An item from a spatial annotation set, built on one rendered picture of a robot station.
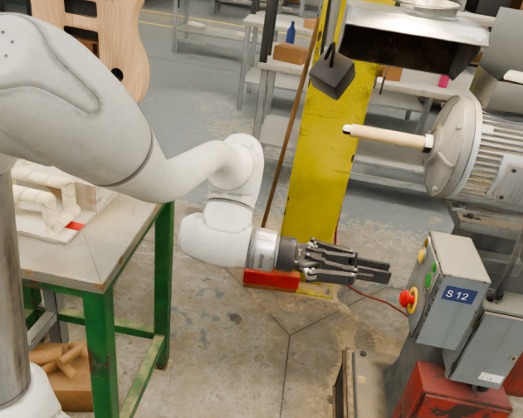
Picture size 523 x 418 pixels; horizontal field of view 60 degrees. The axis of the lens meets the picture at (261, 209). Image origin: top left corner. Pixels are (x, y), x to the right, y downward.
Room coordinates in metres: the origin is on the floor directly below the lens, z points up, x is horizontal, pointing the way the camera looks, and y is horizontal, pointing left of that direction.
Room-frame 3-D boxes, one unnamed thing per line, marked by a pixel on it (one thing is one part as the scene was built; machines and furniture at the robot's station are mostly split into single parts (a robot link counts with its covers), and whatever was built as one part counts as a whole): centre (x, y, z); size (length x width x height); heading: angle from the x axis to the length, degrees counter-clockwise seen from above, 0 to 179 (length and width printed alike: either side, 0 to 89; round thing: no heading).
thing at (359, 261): (0.77, -0.25, 1.07); 0.07 x 0.01 x 0.03; 86
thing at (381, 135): (1.08, -0.28, 1.25); 0.18 x 0.03 x 0.03; 86
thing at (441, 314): (0.82, -0.49, 0.99); 0.24 x 0.21 x 0.26; 86
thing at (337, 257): (0.78, -0.16, 1.07); 0.11 x 0.01 x 0.04; 94
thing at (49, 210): (0.89, 0.50, 0.99); 0.03 x 0.03 x 0.09
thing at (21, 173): (0.98, 0.58, 1.04); 0.20 x 0.03 x 0.03; 83
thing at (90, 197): (1.10, 0.56, 0.98); 0.27 x 0.16 x 0.09; 84
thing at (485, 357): (0.90, -0.65, 0.93); 0.15 x 0.10 x 0.55; 86
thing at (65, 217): (0.93, 0.49, 0.96); 0.11 x 0.03 x 0.03; 174
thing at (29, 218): (0.95, 0.58, 0.94); 0.27 x 0.15 x 0.01; 84
